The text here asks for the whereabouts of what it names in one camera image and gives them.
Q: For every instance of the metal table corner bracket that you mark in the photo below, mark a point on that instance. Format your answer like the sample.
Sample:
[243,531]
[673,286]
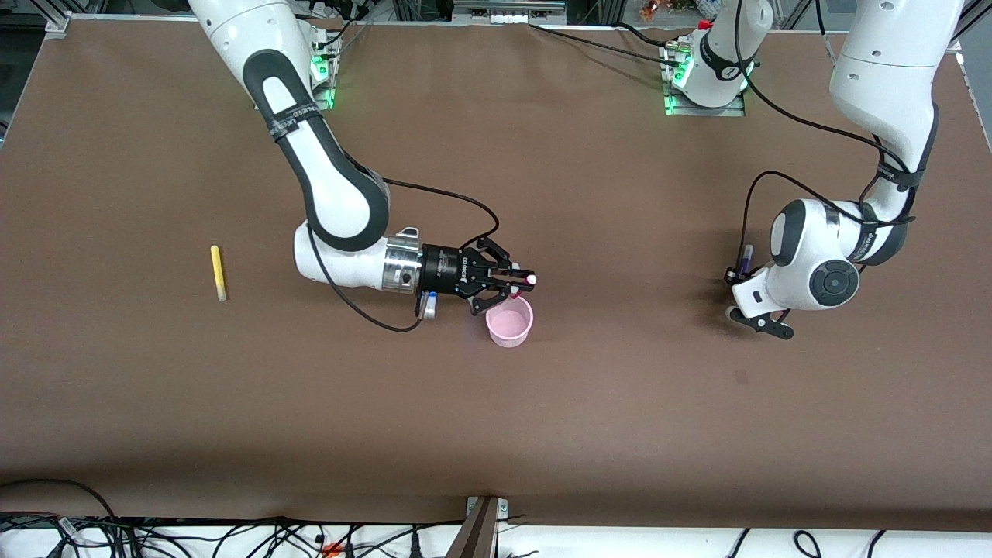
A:
[59,23]

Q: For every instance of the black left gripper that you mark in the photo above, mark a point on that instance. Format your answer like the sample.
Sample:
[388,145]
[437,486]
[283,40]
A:
[729,280]

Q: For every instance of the yellow marker pen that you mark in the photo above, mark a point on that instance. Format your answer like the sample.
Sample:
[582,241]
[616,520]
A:
[218,271]

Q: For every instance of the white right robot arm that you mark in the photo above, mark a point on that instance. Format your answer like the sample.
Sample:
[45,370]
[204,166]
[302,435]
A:
[333,194]

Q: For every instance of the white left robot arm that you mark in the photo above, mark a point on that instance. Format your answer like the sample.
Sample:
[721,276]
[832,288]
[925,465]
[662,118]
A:
[814,248]

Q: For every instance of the pink pen holder cup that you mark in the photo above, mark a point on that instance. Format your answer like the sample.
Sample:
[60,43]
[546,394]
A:
[509,325]

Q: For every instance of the purple marker pen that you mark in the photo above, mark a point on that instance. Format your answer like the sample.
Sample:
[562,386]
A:
[746,257]

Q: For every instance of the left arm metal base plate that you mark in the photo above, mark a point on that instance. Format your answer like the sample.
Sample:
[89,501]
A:
[732,110]

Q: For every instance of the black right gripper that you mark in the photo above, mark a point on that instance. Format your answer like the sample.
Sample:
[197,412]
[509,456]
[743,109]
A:
[442,270]

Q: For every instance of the pink marker pen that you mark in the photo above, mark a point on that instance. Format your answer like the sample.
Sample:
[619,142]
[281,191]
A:
[530,278]

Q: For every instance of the metal table edge bracket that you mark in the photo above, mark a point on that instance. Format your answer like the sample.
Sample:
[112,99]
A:
[477,531]

